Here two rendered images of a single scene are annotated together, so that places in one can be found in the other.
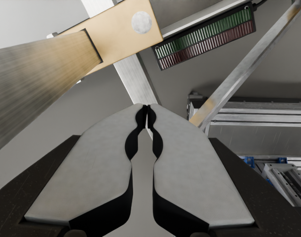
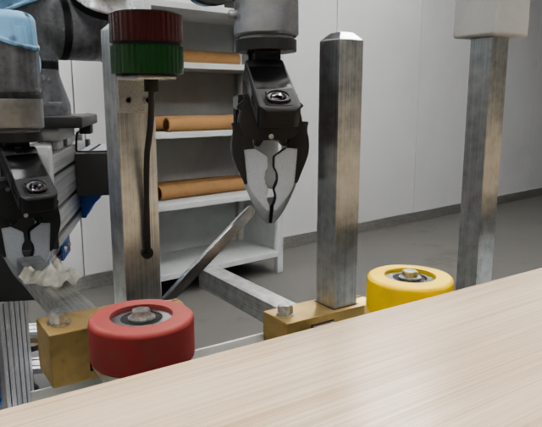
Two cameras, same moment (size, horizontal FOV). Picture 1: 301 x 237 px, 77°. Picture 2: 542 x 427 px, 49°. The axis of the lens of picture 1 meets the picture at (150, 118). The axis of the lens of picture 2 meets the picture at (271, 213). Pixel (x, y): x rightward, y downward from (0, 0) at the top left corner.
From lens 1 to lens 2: 64 cm
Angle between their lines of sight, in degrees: 51
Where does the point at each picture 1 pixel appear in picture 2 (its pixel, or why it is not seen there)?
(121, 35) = (301, 309)
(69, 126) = not seen: outside the picture
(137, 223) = not seen: hidden behind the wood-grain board
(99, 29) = (321, 310)
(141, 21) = (284, 305)
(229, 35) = not seen: hidden behind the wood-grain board
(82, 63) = (321, 262)
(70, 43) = (330, 266)
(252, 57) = (203, 261)
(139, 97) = (275, 297)
